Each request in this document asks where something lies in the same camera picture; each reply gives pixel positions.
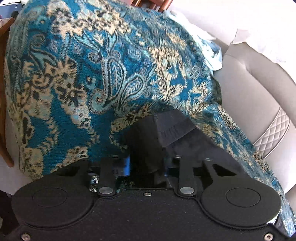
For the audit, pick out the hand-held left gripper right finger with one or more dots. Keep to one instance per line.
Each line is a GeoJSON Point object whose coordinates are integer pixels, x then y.
{"type": "Point", "coordinates": [185, 173]}

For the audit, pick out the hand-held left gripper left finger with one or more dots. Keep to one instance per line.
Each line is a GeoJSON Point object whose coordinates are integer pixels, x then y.
{"type": "Point", "coordinates": [121, 166]}

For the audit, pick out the black pants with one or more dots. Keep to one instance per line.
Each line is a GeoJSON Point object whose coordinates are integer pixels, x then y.
{"type": "Point", "coordinates": [150, 139]}

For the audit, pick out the teal paisley blanket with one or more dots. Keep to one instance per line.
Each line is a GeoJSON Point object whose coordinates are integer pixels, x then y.
{"type": "Point", "coordinates": [92, 69]}

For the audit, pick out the beige leather sofa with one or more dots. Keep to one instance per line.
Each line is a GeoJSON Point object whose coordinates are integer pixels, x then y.
{"type": "Point", "coordinates": [249, 92]}

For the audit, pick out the light blue crumpled cloth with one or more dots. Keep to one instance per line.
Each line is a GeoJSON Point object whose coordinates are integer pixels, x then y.
{"type": "Point", "coordinates": [208, 48]}

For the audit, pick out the wooden table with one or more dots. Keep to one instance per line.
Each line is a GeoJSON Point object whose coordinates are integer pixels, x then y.
{"type": "Point", "coordinates": [3, 92]}

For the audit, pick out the white sofa cover cloth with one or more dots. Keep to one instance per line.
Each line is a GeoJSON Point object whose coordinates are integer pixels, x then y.
{"type": "Point", "coordinates": [261, 46]}

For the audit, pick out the wooden chair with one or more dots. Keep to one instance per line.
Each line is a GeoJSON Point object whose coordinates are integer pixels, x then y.
{"type": "Point", "coordinates": [159, 4]}

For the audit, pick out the dark box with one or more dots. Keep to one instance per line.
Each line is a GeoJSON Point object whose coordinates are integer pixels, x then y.
{"type": "Point", "coordinates": [10, 9]}

